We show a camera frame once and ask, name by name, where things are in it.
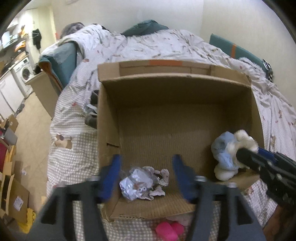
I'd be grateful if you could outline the teal blanket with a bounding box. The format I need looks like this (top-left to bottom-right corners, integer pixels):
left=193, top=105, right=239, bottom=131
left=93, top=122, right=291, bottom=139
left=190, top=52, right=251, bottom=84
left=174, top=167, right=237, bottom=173
left=38, top=41, right=78, bottom=94

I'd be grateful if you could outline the black hanging garment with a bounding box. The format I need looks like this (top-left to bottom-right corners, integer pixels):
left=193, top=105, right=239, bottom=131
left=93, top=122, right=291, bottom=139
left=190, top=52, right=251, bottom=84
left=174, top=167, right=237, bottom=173
left=32, top=28, right=42, bottom=49

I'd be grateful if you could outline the pink plush toy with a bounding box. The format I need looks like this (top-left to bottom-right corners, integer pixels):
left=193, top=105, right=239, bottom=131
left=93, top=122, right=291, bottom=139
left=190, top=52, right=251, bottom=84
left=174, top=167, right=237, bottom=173
left=155, top=221, right=185, bottom=241

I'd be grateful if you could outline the red bag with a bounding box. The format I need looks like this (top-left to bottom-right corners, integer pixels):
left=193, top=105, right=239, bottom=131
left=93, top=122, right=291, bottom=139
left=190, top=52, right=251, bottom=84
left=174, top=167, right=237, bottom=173
left=0, top=143, right=8, bottom=173

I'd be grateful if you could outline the yellow cloth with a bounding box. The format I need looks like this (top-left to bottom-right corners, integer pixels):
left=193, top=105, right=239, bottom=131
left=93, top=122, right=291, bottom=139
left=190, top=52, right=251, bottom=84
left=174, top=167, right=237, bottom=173
left=19, top=208, right=38, bottom=233

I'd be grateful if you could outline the teal pillow with orange stripe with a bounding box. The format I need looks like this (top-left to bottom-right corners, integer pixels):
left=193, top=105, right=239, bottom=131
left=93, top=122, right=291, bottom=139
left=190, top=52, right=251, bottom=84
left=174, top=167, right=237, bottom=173
left=209, top=33, right=267, bottom=68

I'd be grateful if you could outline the plastic small toy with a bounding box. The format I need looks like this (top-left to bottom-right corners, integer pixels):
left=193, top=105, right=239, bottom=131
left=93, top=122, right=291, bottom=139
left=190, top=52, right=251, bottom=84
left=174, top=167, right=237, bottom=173
left=119, top=167, right=156, bottom=201

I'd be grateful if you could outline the blue and white plush toy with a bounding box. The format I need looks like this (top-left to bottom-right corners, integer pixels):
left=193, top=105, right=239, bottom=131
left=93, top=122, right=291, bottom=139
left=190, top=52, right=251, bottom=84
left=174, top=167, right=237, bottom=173
left=211, top=129, right=259, bottom=181

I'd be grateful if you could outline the white kitchen cabinet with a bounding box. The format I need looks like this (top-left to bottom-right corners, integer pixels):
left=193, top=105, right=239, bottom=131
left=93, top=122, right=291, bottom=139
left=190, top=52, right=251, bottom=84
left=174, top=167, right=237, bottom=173
left=0, top=71, right=24, bottom=118

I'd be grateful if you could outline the white printed duvet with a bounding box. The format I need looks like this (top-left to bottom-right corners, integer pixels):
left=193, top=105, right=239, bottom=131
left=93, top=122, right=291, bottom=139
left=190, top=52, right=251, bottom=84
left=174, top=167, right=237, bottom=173
left=41, top=23, right=296, bottom=163

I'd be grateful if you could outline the checkered bed sheet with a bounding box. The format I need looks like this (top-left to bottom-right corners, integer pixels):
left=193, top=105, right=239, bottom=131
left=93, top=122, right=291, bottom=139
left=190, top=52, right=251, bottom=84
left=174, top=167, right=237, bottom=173
left=46, top=83, right=275, bottom=241

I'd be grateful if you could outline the flat cardboard box with label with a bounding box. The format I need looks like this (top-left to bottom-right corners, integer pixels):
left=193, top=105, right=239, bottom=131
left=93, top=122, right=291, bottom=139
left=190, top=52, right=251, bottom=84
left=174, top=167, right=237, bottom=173
left=0, top=173, right=30, bottom=224

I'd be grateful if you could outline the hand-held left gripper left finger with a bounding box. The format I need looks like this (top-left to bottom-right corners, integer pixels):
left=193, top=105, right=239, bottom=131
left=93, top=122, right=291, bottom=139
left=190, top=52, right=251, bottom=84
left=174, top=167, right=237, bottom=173
left=30, top=154, right=123, bottom=241

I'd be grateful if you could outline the small open cardboard box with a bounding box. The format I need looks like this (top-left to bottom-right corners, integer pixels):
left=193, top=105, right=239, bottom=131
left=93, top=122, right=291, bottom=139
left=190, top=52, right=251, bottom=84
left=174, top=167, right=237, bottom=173
left=0, top=114, right=19, bottom=144

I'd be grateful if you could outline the dark clothes bundle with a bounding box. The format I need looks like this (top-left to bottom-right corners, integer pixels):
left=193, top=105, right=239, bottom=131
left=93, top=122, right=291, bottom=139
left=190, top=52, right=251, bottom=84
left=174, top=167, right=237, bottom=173
left=84, top=90, right=100, bottom=130

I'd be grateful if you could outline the white washing machine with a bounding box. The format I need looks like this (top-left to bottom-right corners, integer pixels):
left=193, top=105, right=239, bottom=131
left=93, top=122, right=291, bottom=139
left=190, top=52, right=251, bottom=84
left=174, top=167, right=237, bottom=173
left=11, top=57, right=33, bottom=94

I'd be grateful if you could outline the white fluffy cloth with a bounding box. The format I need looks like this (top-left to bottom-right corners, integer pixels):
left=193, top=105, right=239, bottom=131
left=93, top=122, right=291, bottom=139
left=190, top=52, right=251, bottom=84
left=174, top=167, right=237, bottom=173
left=238, top=57, right=264, bottom=71

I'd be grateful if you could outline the beige bedside cabinet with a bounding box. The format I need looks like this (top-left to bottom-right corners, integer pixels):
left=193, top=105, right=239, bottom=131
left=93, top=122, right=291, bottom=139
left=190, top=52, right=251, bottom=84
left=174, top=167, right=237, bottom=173
left=25, top=71, right=62, bottom=119

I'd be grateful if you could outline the grey fluffy pillow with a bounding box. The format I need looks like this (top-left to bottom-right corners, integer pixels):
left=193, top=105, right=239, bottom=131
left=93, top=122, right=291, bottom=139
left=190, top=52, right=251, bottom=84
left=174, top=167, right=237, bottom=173
left=60, top=22, right=85, bottom=38

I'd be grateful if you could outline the black and white checkered item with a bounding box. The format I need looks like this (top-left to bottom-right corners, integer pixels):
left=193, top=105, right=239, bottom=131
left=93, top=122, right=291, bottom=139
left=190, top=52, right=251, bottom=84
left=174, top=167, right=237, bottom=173
left=262, top=59, right=275, bottom=82

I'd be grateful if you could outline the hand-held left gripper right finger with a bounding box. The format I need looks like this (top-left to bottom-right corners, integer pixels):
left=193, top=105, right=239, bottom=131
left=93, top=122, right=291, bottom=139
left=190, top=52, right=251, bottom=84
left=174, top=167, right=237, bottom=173
left=171, top=154, right=267, bottom=241

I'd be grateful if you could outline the patterned cloth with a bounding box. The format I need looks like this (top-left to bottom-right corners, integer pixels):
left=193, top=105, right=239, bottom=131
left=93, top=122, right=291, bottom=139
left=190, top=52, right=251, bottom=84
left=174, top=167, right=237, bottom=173
left=142, top=166, right=171, bottom=201

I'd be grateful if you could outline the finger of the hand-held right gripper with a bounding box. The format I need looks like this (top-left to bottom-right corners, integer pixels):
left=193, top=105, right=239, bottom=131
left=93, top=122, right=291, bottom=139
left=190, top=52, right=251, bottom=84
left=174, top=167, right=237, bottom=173
left=257, top=146, right=281, bottom=163
left=235, top=148, right=275, bottom=175

